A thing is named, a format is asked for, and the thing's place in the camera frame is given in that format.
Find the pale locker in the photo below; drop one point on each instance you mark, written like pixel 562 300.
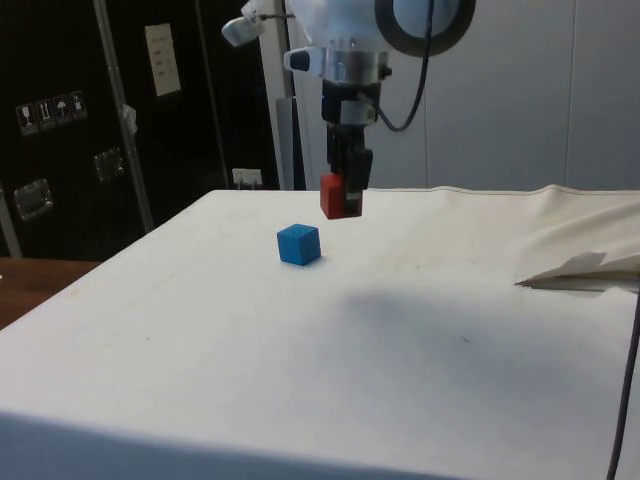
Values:
pixel 525 100

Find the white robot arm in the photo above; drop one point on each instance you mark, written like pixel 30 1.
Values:
pixel 345 20

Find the black cabinet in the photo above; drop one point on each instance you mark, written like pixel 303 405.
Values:
pixel 65 50

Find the red cube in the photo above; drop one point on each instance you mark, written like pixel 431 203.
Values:
pixel 331 197

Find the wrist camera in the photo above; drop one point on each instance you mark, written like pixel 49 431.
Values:
pixel 300 60

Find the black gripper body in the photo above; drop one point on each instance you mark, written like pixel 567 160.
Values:
pixel 350 102

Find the white lamp head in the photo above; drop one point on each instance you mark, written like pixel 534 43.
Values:
pixel 242 29

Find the blue cube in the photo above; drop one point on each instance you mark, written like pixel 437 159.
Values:
pixel 297 245

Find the white socket box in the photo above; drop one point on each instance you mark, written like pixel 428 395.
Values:
pixel 247 177

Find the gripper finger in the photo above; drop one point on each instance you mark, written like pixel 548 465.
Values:
pixel 356 180
pixel 334 150

